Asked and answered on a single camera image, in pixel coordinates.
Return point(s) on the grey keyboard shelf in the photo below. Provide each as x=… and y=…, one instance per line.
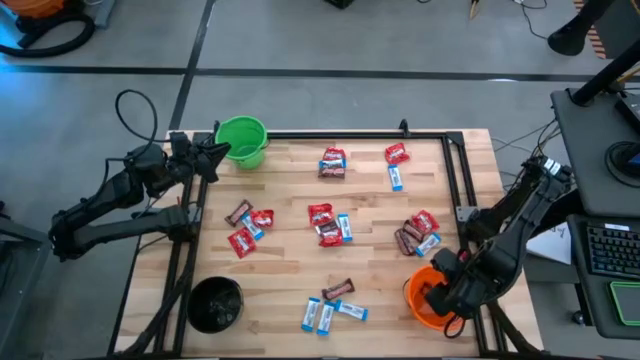
x=580, y=310

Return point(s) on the black headset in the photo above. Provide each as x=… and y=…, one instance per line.
x=627, y=157

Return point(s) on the grey metal cart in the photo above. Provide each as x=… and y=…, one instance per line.
x=20, y=235

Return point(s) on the black electronic device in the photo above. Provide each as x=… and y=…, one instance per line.
x=631, y=112

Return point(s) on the grey desk top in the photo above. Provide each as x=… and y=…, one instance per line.
x=585, y=150

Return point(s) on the tan pointed object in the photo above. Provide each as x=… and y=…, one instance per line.
x=474, y=7

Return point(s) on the black camera stand pole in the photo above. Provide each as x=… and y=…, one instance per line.
x=605, y=75

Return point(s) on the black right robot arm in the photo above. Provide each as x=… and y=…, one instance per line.
x=520, y=230

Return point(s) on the black plastic bucket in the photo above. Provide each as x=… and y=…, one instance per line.
x=215, y=305

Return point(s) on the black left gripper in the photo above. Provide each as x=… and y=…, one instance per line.
x=194, y=162

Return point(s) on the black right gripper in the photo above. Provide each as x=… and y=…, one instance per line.
x=462, y=285

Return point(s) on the red candy packet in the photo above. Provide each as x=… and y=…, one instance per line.
x=320, y=213
x=264, y=218
x=242, y=243
x=334, y=153
x=397, y=153
x=426, y=221
x=331, y=240

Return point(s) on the black box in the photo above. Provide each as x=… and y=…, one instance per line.
x=340, y=3

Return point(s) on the orange vacuum cleaner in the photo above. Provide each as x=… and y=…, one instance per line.
x=35, y=6

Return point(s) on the white paper sheet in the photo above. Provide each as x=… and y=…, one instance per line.
x=557, y=245

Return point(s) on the orange black striped mat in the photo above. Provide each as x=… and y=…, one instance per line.
x=597, y=47

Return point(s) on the green-edged black pad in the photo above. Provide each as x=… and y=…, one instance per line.
x=627, y=302

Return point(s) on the black backlit keyboard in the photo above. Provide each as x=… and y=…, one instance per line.
x=612, y=250

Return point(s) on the green plastic monster bucket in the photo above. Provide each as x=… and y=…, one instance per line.
x=235, y=132

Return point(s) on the black frame clamp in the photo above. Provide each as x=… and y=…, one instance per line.
x=404, y=129

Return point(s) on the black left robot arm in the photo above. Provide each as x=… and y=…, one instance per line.
x=120, y=190

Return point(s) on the orange plastic bucket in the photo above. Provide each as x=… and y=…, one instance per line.
x=415, y=300

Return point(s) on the black aluminium table frame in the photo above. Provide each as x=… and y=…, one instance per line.
x=360, y=135

